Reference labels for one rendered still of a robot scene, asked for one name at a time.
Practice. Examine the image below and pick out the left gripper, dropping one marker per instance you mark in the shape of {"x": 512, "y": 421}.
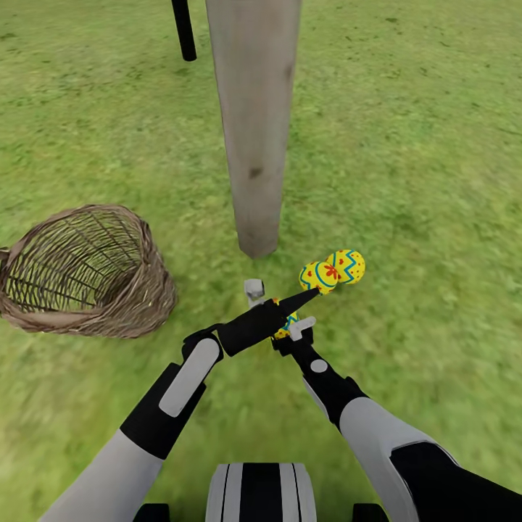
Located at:
{"x": 265, "y": 320}

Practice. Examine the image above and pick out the wicker basket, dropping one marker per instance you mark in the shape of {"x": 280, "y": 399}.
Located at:
{"x": 140, "y": 307}

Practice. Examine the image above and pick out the easter egg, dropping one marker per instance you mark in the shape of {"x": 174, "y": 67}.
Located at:
{"x": 284, "y": 331}
{"x": 348, "y": 264}
{"x": 318, "y": 275}

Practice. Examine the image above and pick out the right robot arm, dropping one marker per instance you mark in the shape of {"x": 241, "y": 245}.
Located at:
{"x": 414, "y": 477}

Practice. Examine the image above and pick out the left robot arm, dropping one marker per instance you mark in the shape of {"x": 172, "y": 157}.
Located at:
{"x": 113, "y": 487}

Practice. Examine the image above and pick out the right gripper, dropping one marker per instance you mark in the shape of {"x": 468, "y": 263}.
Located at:
{"x": 288, "y": 346}

